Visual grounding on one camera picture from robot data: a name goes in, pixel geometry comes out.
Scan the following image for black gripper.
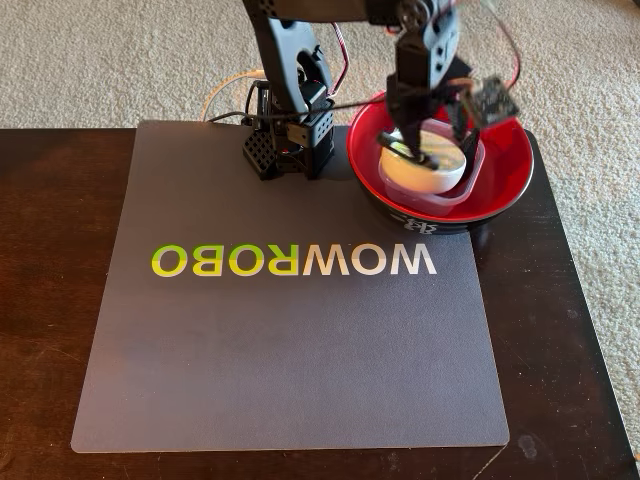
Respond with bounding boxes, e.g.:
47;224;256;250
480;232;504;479
384;19;475;159

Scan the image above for small white bowl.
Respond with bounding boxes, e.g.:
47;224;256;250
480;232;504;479
378;124;469;196

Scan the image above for clear plastic container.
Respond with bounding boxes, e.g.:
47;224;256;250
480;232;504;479
377;119;487;217

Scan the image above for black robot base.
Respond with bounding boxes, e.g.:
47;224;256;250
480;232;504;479
242;79;337;182

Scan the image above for red bowl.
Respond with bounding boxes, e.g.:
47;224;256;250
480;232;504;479
346;88;535;236

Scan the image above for grey WOWROBO mat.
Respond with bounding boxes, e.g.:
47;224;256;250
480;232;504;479
70;119;511;454

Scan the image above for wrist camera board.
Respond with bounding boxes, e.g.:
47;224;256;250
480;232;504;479
467;74;521;130

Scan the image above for red white servo cable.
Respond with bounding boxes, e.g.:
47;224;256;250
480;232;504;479
462;0;522;89
328;22;351;97

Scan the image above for white power cable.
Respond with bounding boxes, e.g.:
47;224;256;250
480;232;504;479
201;68;267;123

